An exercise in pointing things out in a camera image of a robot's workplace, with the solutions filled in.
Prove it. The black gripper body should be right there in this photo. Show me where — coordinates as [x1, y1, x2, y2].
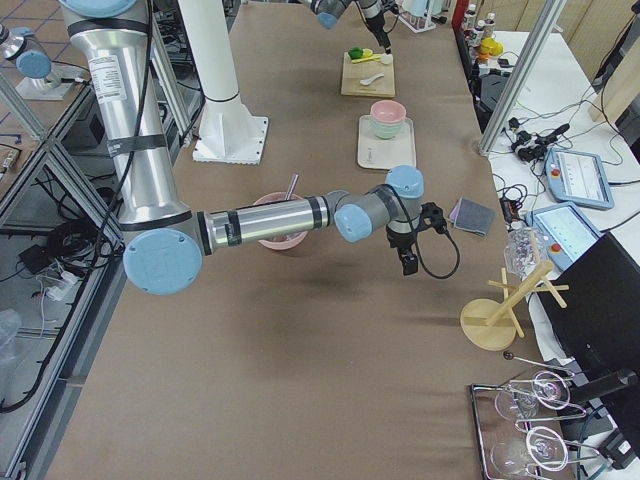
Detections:
[369, 17, 390, 48]
[387, 230, 417, 260]

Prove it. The white ceramic spoon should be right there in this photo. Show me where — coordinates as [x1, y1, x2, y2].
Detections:
[359, 72, 385, 86]

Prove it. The small pink bowl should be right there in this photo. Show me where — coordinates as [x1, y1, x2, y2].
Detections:
[370, 99, 406, 124]

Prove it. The green bowl stack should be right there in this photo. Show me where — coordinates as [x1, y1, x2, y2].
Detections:
[369, 116, 404, 140]

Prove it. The large pink ice bowl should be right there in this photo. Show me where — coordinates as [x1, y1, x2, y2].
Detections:
[254, 192, 307, 251]

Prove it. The yellow plastic knife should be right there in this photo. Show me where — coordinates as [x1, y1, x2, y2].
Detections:
[351, 55, 380, 64]

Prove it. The green lime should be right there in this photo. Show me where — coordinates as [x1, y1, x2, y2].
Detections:
[348, 47, 363, 59]

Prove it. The white cup rack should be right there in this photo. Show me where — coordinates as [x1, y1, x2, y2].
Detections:
[397, 0, 447, 33]

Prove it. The wooden cutting board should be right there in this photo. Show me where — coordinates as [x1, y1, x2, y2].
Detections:
[341, 52, 396, 99]

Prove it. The grey folded cloth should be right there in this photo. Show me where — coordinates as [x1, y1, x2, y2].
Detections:
[449, 198, 495, 236]

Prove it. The cream serving tray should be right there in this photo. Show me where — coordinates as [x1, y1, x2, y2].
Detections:
[356, 115, 417, 170]

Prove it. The yellow plastic cup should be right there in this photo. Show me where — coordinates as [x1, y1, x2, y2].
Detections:
[478, 38, 504, 57]

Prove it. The wooden cup tree stand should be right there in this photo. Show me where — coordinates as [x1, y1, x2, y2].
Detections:
[460, 257, 569, 351]

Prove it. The clear glass cup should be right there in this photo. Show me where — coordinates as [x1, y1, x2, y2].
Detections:
[504, 227, 548, 278]

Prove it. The metal ice scoop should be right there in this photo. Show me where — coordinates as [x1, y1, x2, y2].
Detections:
[284, 173, 299, 201]

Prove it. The near teach pendant tablet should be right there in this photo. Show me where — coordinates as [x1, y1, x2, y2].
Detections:
[525, 202, 602, 271]

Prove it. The teach pendant tablet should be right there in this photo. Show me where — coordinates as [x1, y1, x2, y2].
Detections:
[525, 202, 602, 271]
[545, 148, 615, 210]

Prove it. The far teach pendant tablet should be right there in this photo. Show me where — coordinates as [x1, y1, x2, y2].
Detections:
[545, 148, 615, 210]

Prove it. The far wine glass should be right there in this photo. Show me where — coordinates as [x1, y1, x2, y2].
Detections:
[494, 370, 570, 420]

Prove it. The wine glass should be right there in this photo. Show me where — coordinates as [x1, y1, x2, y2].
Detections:
[494, 370, 570, 420]
[490, 426, 569, 479]

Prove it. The near wine glass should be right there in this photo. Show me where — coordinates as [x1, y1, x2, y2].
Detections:
[490, 426, 569, 479]

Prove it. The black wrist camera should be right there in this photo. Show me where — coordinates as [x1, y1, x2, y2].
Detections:
[418, 202, 448, 235]

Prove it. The aluminium frame post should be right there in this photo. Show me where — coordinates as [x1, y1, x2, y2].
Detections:
[478, 0, 567, 157]

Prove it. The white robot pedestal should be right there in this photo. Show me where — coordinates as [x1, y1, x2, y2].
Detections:
[179, 0, 268, 165]

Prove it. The wire glass rack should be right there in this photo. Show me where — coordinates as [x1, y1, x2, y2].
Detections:
[469, 350, 614, 479]

